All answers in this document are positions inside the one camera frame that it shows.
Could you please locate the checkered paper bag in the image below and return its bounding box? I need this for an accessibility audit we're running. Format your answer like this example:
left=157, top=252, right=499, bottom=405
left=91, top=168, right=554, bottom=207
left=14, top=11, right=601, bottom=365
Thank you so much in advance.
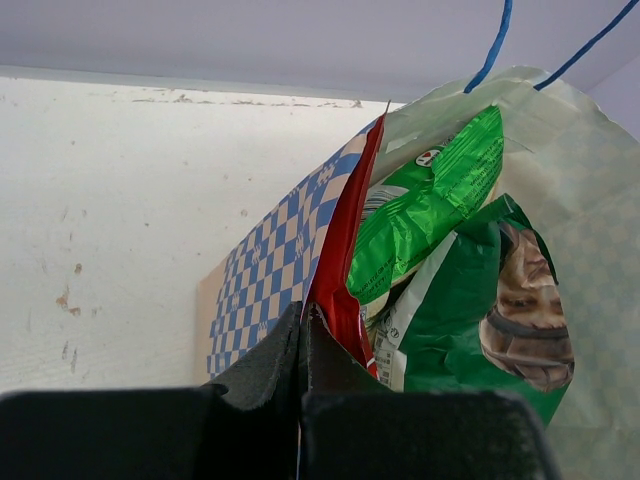
left=193, top=0, right=640, bottom=480

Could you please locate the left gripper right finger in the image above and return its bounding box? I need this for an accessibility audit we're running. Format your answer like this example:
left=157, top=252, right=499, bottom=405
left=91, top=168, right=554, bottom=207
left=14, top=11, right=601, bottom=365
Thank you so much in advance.
left=298, top=303, right=561, bottom=479

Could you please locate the red Chuba chips bag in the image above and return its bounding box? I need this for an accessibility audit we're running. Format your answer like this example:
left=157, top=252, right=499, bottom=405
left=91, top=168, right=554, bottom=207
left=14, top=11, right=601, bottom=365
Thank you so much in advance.
left=309, top=115, right=386, bottom=380

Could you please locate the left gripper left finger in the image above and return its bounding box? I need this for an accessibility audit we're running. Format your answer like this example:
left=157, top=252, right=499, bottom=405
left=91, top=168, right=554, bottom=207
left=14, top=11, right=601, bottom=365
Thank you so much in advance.
left=1, top=302, right=302, bottom=479

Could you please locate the green Real chips bag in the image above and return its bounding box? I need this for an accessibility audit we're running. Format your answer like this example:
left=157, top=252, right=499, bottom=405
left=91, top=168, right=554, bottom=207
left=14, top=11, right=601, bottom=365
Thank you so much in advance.
left=373, top=194, right=575, bottom=423

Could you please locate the green Chuba cassava chips bag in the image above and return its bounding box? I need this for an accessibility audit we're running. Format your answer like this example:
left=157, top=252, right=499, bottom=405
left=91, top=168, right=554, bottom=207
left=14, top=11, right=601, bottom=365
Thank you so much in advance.
left=347, top=106, right=504, bottom=305

